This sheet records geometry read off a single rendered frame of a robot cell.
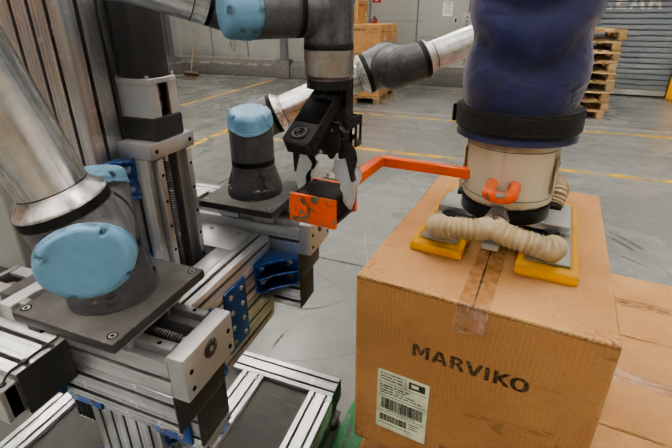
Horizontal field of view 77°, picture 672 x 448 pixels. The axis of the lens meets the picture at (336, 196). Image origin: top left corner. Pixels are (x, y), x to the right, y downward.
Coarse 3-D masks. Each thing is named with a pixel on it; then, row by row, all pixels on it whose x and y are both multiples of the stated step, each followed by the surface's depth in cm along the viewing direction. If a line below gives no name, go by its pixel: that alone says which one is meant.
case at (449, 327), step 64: (576, 192) 108; (384, 256) 80; (512, 256) 80; (384, 320) 75; (448, 320) 69; (512, 320) 64; (576, 320) 63; (384, 384) 81; (448, 384) 73; (512, 384) 67; (576, 384) 62
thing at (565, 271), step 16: (560, 208) 89; (576, 208) 95; (576, 224) 88; (576, 240) 81; (528, 256) 75; (576, 256) 76; (528, 272) 73; (544, 272) 72; (560, 272) 71; (576, 272) 71
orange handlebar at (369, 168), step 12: (384, 156) 92; (360, 168) 84; (372, 168) 86; (408, 168) 89; (420, 168) 88; (432, 168) 87; (444, 168) 85; (456, 168) 84; (468, 168) 84; (492, 180) 77; (492, 192) 73; (504, 192) 72; (516, 192) 73
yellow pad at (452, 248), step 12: (456, 192) 103; (456, 216) 90; (468, 216) 90; (420, 228) 87; (420, 240) 82; (432, 240) 82; (444, 240) 81; (456, 240) 80; (468, 240) 82; (432, 252) 80; (444, 252) 79; (456, 252) 78
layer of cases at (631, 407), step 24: (624, 288) 160; (648, 288) 160; (624, 312) 147; (648, 312) 147; (624, 336) 136; (648, 336) 136; (624, 360) 126; (648, 360) 126; (624, 384) 118; (648, 384) 118; (624, 408) 111; (648, 408) 111; (600, 432) 105; (624, 432) 105; (648, 432) 105
